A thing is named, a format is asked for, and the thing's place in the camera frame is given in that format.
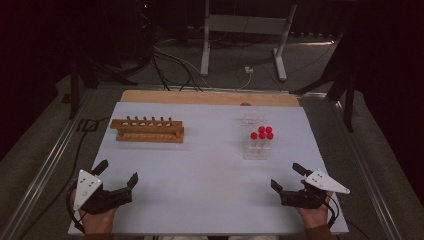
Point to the person's right hand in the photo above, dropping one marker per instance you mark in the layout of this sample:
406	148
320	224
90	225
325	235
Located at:
315	216

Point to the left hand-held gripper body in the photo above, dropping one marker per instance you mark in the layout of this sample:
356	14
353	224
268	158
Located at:
87	186

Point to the grey metal stand frame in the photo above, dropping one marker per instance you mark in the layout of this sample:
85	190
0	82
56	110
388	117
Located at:
246	25

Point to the white table mat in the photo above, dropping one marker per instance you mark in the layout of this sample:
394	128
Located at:
206	173

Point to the aluminium rail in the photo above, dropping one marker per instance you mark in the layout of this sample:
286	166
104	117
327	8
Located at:
43	173
366	173

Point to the wooden test tube rack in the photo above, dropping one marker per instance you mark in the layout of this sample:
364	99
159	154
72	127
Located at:
150	136

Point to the clear plastic tube rack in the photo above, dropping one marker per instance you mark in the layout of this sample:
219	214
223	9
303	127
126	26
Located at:
255	151

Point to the white plug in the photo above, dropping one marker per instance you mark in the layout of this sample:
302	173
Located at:
249	69

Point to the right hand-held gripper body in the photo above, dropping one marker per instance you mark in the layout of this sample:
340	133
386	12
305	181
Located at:
323	181

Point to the black stand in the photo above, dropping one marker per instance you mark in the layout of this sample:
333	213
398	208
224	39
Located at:
348	100
74	90

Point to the person's left hand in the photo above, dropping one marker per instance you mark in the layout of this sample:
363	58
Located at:
98	221

